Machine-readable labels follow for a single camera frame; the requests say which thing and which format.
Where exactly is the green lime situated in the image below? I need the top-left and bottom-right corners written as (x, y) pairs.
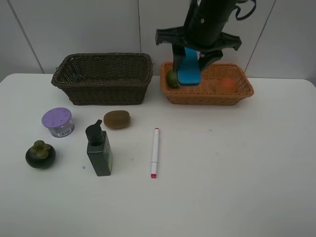
top-left (166, 70), bottom-right (179, 88)

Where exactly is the purple lidded round jar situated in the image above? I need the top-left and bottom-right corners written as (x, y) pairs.
top-left (41, 107), bottom-right (75, 138)

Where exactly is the orange wicker basket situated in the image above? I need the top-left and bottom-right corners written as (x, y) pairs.
top-left (160, 62), bottom-right (254, 106)

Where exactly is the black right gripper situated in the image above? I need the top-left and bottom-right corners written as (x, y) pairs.
top-left (156, 0), bottom-right (241, 73)

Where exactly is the dark purple mangosteen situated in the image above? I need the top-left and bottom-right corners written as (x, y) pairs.
top-left (25, 140), bottom-right (56, 169)

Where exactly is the white red-capped marker pen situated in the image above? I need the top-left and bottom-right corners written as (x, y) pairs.
top-left (151, 128), bottom-right (159, 179)

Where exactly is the dark brown wicker basket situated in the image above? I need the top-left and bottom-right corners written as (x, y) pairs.
top-left (51, 53), bottom-right (153, 106)

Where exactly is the dark green pump bottle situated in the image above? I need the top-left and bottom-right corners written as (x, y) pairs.
top-left (85, 119), bottom-right (113, 176)

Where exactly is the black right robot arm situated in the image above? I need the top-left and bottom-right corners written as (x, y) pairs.
top-left (156, 0), bottom-right (257, 72)

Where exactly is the orange red peach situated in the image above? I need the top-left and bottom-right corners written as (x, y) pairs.
top-left (218, 77), bottom-right (237, 93)

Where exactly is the blue whiteboard eraser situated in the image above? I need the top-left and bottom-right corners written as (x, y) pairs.
top-left (177, 48), bottom-right (201, 86)

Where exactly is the brown kiwi fruit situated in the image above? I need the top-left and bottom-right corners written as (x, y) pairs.
top-left (103, 110), bottom-right (131, 129)

